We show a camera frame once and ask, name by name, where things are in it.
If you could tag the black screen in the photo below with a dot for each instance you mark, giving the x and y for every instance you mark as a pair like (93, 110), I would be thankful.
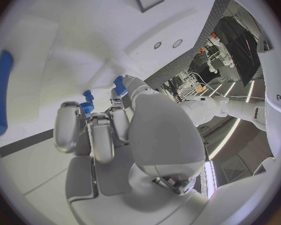
(239, 52)

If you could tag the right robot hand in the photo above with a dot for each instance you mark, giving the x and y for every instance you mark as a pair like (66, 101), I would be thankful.
(164, 135)

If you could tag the blue gear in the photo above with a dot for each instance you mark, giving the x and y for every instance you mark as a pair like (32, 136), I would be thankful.
(88, 105)

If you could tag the long blue block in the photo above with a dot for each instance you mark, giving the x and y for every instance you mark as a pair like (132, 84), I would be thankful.
(1, 93)

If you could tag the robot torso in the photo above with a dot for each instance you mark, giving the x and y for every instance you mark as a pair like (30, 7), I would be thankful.
(275, 82)

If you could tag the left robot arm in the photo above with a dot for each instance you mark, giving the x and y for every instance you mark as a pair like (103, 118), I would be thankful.
(224, 106)

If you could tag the blue peg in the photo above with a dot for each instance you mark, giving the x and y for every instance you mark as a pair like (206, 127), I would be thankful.
(119, 84)

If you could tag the white task board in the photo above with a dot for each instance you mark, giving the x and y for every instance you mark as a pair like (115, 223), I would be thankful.
(89, 33)

